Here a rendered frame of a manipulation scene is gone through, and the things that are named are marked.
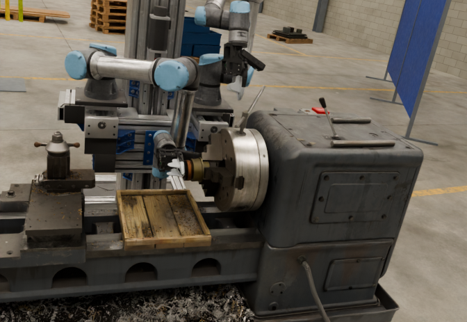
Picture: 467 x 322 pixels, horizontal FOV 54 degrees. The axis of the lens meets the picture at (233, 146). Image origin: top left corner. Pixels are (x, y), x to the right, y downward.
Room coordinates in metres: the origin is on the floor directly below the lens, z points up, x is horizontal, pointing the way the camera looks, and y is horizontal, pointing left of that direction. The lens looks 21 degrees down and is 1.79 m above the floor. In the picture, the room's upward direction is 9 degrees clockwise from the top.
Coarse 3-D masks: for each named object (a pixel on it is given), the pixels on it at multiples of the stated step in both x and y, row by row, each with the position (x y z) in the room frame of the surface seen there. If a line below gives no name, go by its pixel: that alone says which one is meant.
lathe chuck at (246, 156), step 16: (224, 128) 1.62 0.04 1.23; (224, 144) 1.59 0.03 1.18; (240, 144) 1.51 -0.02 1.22; (256, 144) 1.54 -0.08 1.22; (224, 160) 1.56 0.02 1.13; (240, 160) 1.47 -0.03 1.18; (256, 160) 1.49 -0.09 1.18; (256, 176) 1.47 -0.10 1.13; (224, 192) 1.51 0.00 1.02; (240, 192) 1.44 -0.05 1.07; (256, 192) 1.46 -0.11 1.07; (224, 208) 1.49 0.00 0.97
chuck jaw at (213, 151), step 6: (210, 138) 1.63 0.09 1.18; (216, 138) 1.62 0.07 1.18; (210, 144) 1.62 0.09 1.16; (216, 144) 1.61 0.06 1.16; (204, 150) 1.61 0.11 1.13; (210, 150) 1.59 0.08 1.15; (216, 150) 1.60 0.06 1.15; (204, 156) 1.56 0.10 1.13; (210, 156) 1.57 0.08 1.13; (216, 156) 1.58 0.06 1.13; (210, 162) 1.59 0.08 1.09; (216, 162) 1.60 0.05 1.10
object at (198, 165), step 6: (186, 162) 1.52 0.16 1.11; (192, 162) 1.52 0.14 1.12; (198, 162) 1.53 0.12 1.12; (204, 162) 1.55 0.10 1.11; (186, 168) 1.50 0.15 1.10; (192, 168) 1.51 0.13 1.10; (198, 168) 1.51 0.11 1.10; (186, 174) 1.49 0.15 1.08; (192, 174) 1.50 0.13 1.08; (198, 174) 1.50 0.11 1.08; (186, 180) 1.51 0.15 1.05; (192, 180) 1.50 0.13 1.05; (198, 180) 1.51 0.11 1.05
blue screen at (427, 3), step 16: (416, 0) 8.46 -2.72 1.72; (432, 0) 6.94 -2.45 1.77; (448, 0) 5.90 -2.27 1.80; (416, 16) 7.91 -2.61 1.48; (432, 16) 6.59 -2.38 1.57; (400, 32) 9.37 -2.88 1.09; (416, 32) 7.51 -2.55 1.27; (432, 32) 6.26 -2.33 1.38; (400, 48) 8.76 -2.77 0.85; (416, 48) 7.09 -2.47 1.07; (432, 48) 5.91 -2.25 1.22; (400, 64) 8.21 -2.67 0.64; (416, 64) 6.71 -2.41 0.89; (384, 80) 9.90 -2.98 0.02; (400, 80) 7.71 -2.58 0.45; (416, 80) 6.36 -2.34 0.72; (400, 96) 7.26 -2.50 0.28; (416, 96) 6.04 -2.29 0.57; (416, 112) 5.90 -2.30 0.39; (432, 144) 5.84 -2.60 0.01
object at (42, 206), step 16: (32, 192) 1.38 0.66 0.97; (32, 208) 1.28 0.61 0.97; (48, 208) 1.30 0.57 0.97; (64, 208) 1.31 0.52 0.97; (80, 208) 1.33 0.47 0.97; (32, 224) 1.19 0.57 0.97; (48, 224) 1.21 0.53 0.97; (64, 224) 1.22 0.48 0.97; (80, 224) 1.23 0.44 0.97; (32, 240) 1.16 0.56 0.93; (48, 240) 1.18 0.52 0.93; (64, 240) 1.20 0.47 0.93
